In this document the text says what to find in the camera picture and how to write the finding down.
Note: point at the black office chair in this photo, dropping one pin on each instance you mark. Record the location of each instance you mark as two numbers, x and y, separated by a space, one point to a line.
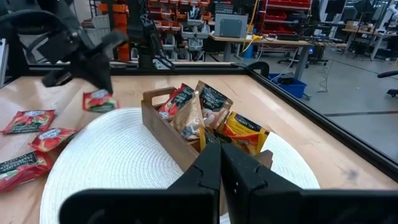
259 67

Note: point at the yellow mango tea packet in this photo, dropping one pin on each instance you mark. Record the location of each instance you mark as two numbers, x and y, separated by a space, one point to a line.
206 137
245 133

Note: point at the small parts bin rack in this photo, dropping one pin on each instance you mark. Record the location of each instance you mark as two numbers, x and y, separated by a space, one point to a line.
177 18

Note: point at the red strawberry tea packet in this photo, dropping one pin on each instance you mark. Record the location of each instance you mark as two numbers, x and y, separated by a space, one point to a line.
29 121
21 169
99 101
51 138
174 104

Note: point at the brown wooden tea caddy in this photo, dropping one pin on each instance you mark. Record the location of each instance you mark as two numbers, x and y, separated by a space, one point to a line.
168 137

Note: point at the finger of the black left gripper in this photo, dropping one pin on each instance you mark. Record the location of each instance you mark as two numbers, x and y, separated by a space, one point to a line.
90 68
108 77

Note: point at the silver aluminium post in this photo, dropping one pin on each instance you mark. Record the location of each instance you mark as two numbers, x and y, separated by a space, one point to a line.
3 62

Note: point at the grey equipment box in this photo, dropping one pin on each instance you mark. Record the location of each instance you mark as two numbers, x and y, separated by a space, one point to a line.
231 26

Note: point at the orange equipment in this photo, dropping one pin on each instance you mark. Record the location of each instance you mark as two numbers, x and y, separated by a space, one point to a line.
121 18

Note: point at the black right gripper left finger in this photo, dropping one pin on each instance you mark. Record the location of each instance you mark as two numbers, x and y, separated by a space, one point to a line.
205 174

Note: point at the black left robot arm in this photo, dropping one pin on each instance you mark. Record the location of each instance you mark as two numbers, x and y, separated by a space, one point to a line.
146 31

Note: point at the wooden workbench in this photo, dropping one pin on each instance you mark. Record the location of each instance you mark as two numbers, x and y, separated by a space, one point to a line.
264 42

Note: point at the blue storage bin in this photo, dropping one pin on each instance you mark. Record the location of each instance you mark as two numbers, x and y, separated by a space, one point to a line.
292 88

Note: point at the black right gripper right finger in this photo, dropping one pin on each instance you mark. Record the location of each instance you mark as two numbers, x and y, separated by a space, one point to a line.
242 177

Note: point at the white round woven placemat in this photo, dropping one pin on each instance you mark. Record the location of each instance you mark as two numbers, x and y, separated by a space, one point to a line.
109 149

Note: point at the red storage bin shelf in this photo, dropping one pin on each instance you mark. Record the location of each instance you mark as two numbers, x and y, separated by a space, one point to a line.
286 15

